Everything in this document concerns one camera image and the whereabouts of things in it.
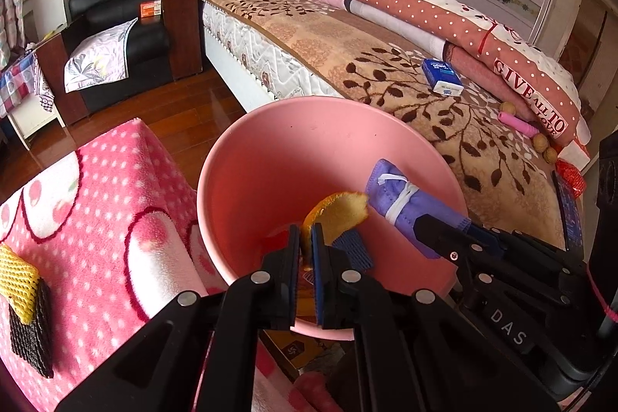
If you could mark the pink dotted quilt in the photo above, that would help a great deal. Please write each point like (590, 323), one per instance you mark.
(410, 1)

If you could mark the brown leaf print blanket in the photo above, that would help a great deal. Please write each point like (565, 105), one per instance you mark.
(386, 103)

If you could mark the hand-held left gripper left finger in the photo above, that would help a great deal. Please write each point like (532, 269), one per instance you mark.
(275, 291)

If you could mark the wooden door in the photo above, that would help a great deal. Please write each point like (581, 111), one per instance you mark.
(584, 30)

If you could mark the white bed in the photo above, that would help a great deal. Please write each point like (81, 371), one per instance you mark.
(241, 50)

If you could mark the blue tissue pack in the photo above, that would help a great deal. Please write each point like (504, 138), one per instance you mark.
(442, 76)

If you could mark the yellow foam fruit net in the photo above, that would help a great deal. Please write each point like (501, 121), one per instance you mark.
(17, 277)

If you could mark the floral print cloth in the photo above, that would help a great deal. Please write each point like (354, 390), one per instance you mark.
(99, 59)

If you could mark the red mesh bag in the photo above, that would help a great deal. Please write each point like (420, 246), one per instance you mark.
(572, 178)

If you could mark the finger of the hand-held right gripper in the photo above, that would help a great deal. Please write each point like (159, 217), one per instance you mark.
(485, 238)
(439, 236)

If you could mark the brown cardboard box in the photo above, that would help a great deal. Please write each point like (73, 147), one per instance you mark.
(294, 347)

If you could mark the pink cylinder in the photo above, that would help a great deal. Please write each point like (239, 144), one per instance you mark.
(516, 122)

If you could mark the orange peel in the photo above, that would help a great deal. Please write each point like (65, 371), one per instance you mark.
(338, 209)

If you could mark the walnut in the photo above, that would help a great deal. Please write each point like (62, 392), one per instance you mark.
(550, 156)
(508, 108)
(540, 144)

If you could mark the white puffer jacket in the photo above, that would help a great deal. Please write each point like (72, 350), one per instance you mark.
(9, 21)

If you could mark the pink plastic bucket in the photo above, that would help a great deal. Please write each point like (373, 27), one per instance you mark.
(270, 161)

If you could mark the purple face mask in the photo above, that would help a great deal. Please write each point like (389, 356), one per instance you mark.
(410, 195)

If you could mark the white wooden desk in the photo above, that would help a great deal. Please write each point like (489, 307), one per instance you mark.
(34, 117)

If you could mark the pink polka dot blanket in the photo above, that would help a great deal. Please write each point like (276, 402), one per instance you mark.
(96, 209)

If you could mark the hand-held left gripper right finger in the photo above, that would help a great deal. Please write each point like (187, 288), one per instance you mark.
(318, 281)

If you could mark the small orange box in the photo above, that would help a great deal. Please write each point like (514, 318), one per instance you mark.
(150, 9)

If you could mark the dark blue packet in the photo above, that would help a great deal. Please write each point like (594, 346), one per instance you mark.
(572, 214)

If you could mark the black foam fruit net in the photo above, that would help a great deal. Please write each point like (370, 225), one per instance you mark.
(34, 330)

